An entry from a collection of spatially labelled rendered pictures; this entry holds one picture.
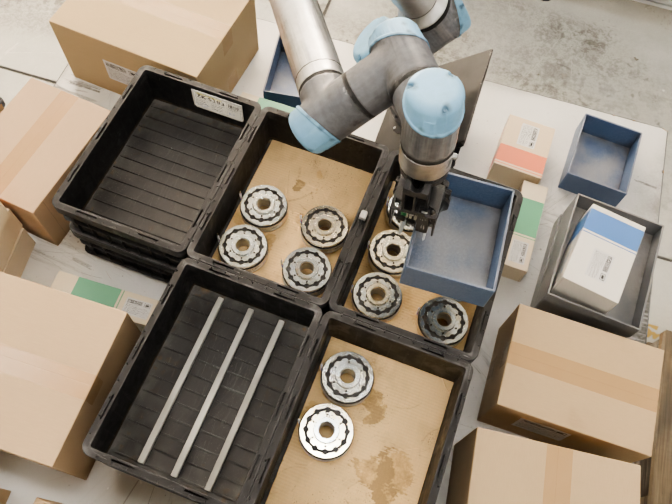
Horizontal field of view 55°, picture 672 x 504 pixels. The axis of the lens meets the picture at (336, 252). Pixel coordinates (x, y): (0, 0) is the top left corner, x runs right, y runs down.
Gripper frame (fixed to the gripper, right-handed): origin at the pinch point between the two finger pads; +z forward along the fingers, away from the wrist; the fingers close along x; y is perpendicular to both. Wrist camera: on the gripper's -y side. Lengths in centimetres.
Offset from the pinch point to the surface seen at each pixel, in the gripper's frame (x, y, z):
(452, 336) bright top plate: 11.5, 7.9, 27.9
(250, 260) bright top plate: -32.5, 6.0, 24.0
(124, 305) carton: -57, 21, 32
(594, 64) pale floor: 42, -163, 117
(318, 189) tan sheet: -25.7, -16.7, 27.5
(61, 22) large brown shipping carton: -97, -35, 14
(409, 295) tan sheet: 0.8, 1.1, 29.8
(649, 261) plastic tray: 49, -25, 35
